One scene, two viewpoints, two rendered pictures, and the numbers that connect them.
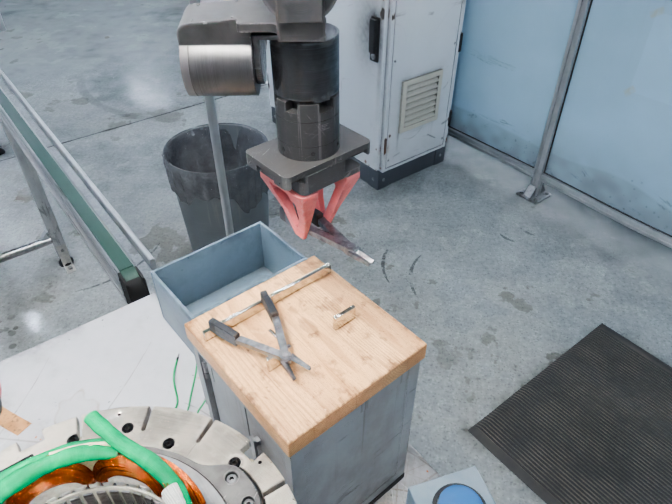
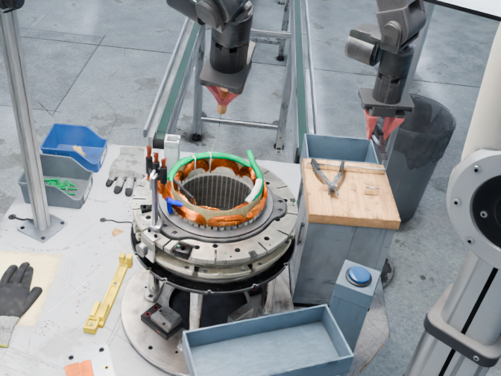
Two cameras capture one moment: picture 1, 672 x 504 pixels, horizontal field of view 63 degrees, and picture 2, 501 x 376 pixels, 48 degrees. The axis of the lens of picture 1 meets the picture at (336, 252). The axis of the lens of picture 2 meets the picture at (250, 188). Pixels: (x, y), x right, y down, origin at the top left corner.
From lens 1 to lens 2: 69 cm
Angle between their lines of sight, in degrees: 29
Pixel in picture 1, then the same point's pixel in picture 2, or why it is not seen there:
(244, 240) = (357, 144)
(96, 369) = not seen: hidden behind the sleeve
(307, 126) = (383, 86)
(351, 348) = (364, 203)
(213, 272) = (334, 152)
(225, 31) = (366, 36)
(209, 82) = (353, 53)
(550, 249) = not seen: outside the picture
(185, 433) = (275, 183)
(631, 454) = not seen: outside the picture
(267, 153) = (366, 92)
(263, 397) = (312, 196)
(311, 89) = (389, 71)
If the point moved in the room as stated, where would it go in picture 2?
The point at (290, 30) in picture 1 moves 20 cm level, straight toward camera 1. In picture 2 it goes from (385, 45) to (331, 80)
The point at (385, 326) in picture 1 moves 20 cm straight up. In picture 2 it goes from (388, 205) to (414, 124)
